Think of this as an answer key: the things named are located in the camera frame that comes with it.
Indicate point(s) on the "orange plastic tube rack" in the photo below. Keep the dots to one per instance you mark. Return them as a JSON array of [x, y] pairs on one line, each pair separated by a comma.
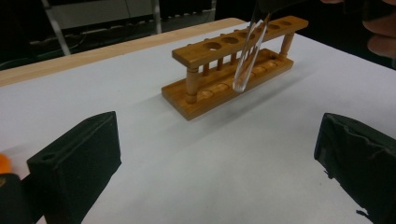
[[3, 163]]

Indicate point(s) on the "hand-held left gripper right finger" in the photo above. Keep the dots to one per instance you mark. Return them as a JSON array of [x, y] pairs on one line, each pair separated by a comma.
[[358, 161]]

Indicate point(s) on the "dark power strip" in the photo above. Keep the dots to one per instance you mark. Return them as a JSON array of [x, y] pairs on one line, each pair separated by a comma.
[[186, 14]]

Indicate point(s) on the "blue-capped glass test tube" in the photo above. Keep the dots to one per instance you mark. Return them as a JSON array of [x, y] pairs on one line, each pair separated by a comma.
[[249, 62]]

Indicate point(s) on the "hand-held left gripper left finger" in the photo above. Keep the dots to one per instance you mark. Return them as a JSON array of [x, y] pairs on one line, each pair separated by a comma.
[[77, 161]]

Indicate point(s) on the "wooden test tube rack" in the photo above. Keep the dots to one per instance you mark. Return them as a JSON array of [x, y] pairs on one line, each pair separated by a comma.
[[199, 56]]

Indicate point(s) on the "white table mat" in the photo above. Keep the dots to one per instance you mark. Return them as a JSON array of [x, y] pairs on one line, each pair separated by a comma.
[[218, 155]]

